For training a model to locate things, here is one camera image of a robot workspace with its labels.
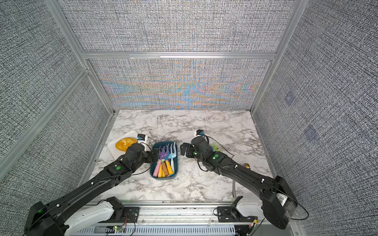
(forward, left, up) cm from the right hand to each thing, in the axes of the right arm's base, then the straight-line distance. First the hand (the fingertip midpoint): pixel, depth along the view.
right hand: (186, 144), depth 80 cm
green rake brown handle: (-8, +13, -13) cm, 20 cm away
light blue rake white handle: (-1, +9, -14) cm, 17 cm away
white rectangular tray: (+4, +47, -19) cm, 50 cm away
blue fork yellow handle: (-8, +10, -13) cm, 19 cm away
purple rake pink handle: (+2, +15, -14) cm, 20 cm away
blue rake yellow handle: (-12, +15, -14) cm, 23 cm away
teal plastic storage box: (-9, +16, +3) cm, 18 cm away
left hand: (-2, +17, -1) cm, 17 cm away
